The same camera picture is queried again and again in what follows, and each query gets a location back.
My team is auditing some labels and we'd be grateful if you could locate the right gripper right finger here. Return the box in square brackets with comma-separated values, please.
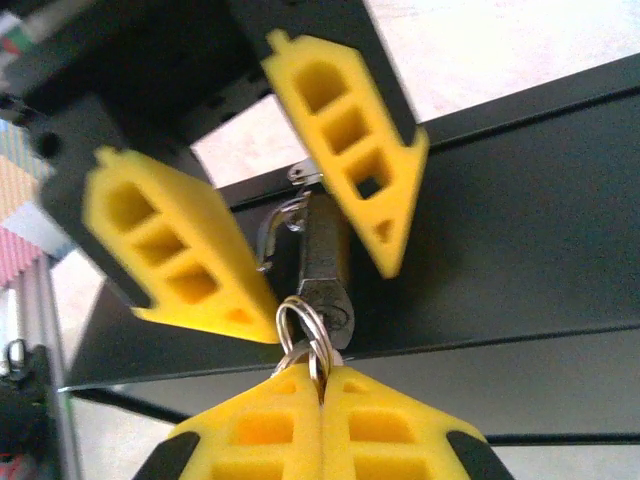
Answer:
[321, 364, 516, 480]

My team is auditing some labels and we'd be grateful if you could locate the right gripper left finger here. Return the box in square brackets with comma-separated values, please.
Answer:
[132, 362, 324, 480]

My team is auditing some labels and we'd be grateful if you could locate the metal key ring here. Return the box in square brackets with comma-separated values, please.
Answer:
[272, 294, 347, 396]

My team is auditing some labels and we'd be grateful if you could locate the black box with painted lid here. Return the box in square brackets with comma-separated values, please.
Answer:
[64, 52, 640, 449]

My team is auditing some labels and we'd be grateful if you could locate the aluminium frame post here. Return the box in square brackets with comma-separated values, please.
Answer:
[13, 259, 84, 480]

